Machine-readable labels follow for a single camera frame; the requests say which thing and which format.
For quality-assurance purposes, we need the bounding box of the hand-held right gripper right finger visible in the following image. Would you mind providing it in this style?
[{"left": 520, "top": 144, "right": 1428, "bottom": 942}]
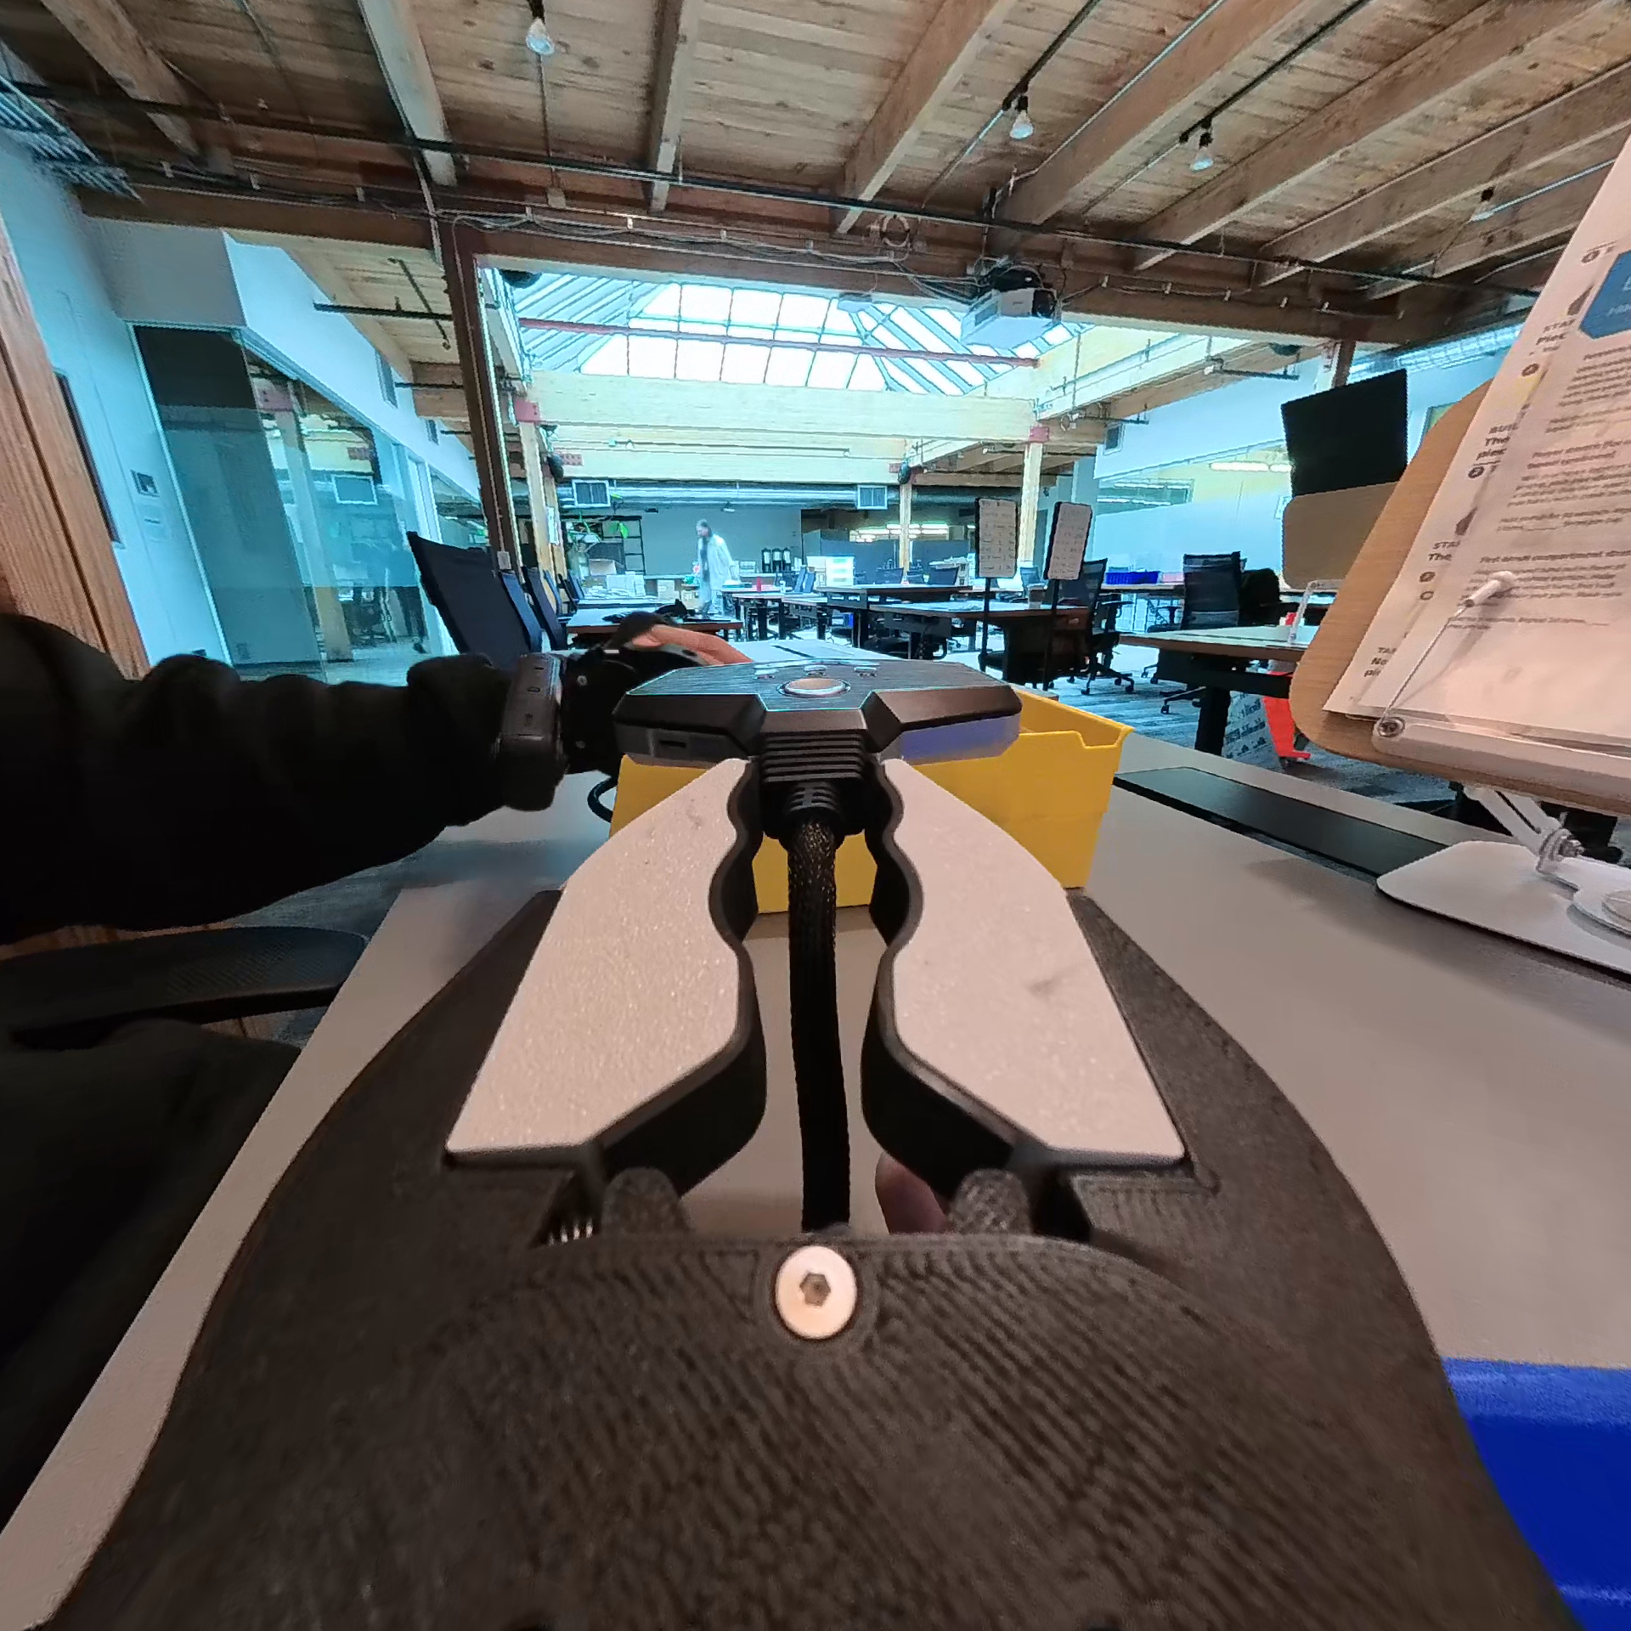
[{"left": 860, "top": 758, "right": 1190, "bottom": 1200}]

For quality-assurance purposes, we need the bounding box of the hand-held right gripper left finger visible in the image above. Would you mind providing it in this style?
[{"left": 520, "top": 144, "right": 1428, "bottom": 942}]
[{"left": 446, "top": 758, "right": 768, "bottom": 1187}]

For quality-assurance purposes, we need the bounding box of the yellow plastic bin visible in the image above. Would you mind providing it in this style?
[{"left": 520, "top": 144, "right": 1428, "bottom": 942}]
[{"left": 611, "top": 688, "right": 1133, "bottom": 915}]

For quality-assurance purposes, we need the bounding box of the blue plastic bin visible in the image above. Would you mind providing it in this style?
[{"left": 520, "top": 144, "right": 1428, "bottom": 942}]
[{"left": 1442, "top": 1358, "right": 1631, "bottom": 1631}]

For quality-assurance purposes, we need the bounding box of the person's left hand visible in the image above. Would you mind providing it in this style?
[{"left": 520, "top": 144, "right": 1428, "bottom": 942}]
[{"left": 609, "top": 612, "right": 753, "bottom": 670}]

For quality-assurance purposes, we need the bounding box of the person's right hand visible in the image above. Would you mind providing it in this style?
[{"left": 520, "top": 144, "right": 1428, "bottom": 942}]
[{"left": 875, "top": 1154, "right": 951, "bottom": 1235}]

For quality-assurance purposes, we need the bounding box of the black wrist watch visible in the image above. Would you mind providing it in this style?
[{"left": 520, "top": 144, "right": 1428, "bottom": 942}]
[{"left": 495, "top": 653, "right": 568, "bottom": 810}]

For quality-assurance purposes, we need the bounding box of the black office chair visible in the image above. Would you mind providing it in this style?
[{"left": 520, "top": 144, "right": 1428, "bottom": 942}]
[
  {"left": 407, "top": 532, "right": 543, "bottom": 664},
  {"left": 1178, "top": 552, "right": 1248, "bottom": 633}
]

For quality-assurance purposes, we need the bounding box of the far office desk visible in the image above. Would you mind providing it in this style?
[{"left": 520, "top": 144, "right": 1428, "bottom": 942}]
[{"left": 1128, "top": 626, "right": 1314, "bottom": 756}]

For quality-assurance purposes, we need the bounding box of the black chair armrest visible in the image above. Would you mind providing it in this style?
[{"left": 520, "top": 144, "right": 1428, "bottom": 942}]
[{"left": 0, "top": 927, "right": 368, "bottom": 1037}]

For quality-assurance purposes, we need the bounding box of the white board on stand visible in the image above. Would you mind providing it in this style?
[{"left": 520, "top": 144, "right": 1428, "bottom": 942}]
[
  {"left": 1042, "top": 501, "right": 1095, "bottom": 690},
  {"left": 974, "top": 497, "right": 1021, "bottom": 674}
]

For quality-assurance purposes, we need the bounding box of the ceiling heater unit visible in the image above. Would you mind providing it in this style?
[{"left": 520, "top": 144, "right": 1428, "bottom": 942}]
[{"left": 961, "top": 261, "right": 1062, "bottom": 352}]

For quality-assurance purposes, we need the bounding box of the black monitor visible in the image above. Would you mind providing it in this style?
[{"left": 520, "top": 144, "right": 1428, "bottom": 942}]
[{"left": 1279, "top": 369, "right": 1409, "bottom": 501}]

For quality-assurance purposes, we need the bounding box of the printed instruction sheet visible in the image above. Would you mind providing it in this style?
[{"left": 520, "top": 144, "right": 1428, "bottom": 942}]
[{"left": 1324, "top": 165, "right": 1631, "bottom": 754}]

